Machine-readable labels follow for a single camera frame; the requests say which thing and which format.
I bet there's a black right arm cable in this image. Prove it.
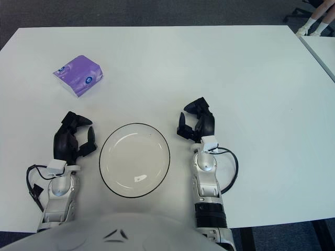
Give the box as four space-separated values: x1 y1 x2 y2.
211 147 239 195

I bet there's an adjacent white table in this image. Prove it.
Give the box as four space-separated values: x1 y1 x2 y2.
299 35 335 82

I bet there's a white plate black rim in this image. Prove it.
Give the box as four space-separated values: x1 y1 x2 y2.
98 122 171 198

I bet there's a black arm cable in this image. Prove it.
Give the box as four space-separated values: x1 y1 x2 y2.
211 147 239 195
26 164 53 212

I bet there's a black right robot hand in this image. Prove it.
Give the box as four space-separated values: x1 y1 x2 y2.
176 97 216 144

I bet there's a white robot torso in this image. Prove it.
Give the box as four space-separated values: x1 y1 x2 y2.
0 212 231 251

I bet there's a black office chair base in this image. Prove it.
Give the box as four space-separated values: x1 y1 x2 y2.
283 0 325 23

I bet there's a person leg white sock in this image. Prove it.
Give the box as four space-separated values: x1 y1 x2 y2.
309 5 335 37
296 0 327 36

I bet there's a black table leg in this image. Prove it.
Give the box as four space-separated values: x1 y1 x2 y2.
310 221 335 251
239 226 256 251

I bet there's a purple tissue paper pack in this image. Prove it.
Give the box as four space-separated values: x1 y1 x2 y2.
52 55 104 99

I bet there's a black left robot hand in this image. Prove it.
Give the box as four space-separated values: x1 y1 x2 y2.
53 111 98 166

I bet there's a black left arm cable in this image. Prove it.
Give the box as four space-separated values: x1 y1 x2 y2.
26 164 53 212

